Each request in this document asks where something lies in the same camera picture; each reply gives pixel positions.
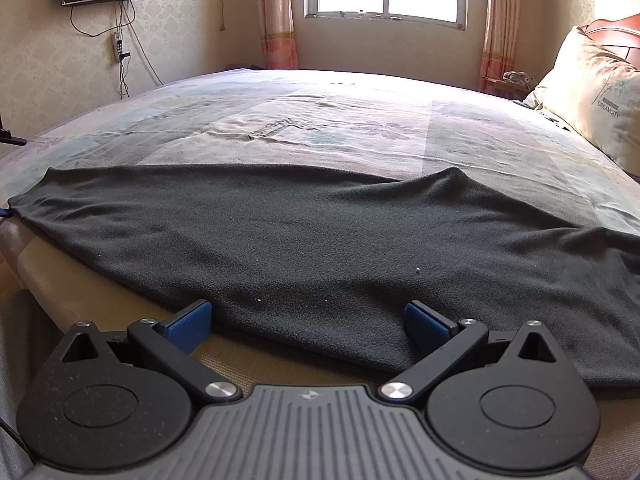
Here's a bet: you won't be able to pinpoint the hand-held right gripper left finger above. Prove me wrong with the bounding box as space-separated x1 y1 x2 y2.
60 299 244 404

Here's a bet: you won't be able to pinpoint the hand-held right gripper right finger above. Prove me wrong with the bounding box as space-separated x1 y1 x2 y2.
377 300 559 404

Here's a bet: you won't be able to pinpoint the dark grey pants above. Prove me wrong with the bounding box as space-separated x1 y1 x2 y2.
7 162 640 393

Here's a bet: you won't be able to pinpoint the bed with patchwork sheet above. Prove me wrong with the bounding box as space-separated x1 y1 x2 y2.
0 67 640 480

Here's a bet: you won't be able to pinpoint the wooden nightstand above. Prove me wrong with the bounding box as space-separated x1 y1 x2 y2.
481 75 533 98

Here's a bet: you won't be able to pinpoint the small beige pillow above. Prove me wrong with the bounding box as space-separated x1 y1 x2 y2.
522 87 556 111

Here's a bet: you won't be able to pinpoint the large beige printed pillow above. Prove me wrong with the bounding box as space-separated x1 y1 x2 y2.
535 25 640 173

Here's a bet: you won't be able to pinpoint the wooden headboard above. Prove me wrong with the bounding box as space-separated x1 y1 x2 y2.
585 14 640 68

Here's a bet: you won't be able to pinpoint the white power strip with cables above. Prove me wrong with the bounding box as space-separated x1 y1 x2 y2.
70 0 163 99

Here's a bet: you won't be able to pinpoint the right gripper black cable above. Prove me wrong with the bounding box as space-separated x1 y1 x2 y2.
0 420 33 463

